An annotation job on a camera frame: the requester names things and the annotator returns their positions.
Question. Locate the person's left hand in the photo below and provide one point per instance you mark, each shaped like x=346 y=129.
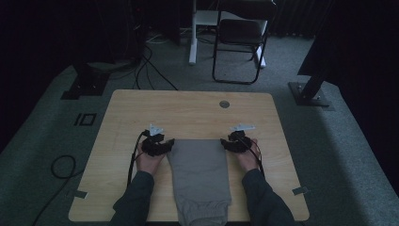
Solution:
x=149 y=163

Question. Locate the black folding chair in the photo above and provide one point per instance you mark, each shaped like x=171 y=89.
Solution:
x=240 y=34

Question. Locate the black slanted stand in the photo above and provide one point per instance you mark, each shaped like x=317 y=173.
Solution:
x=309 y=91

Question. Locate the grey round table grommet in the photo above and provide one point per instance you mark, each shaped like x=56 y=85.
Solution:
x=224 y=104

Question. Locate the grey pants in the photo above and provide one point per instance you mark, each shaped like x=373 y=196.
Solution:
x=199 y=175

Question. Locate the black stand base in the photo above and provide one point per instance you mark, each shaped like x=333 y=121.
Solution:
x=86 y=83

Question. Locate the grey tape piece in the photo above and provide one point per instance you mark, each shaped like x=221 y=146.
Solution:
x=81 y=194
x=300 y=190

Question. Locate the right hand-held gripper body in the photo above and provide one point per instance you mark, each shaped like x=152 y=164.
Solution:
x=241 y=141

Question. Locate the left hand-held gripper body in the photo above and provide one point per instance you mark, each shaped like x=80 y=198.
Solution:
x=152 y=142

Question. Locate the person's right hand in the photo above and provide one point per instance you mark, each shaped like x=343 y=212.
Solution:
x=249 y=160

